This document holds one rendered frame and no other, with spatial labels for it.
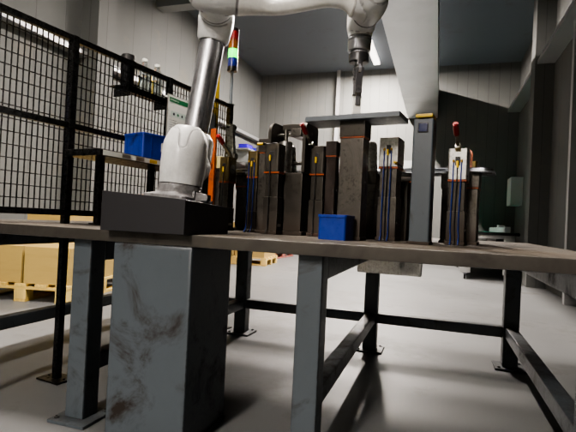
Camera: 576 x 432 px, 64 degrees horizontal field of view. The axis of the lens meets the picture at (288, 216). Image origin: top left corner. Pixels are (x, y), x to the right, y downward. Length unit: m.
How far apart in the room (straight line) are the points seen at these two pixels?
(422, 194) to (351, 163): 0.29
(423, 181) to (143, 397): 1.19
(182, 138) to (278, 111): 9.43
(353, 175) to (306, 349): 0.67
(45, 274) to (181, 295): 2.82
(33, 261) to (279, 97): 7.91
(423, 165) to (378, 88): 8.97
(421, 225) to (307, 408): 0.72
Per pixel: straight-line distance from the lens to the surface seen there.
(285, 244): 1.39
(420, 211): 1.67
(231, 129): 2.28
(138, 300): 1.63
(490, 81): 10.59
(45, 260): 4.26
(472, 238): 1.96
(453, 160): 1.83
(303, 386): 1.49
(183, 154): 1.64
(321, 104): 10.78
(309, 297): 1.42
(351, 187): 1.75
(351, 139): 1.77
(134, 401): 1.71
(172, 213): 1.50
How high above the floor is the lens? 0.76
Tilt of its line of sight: 1 degrees up
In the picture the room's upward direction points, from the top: 3 degrees clockwise
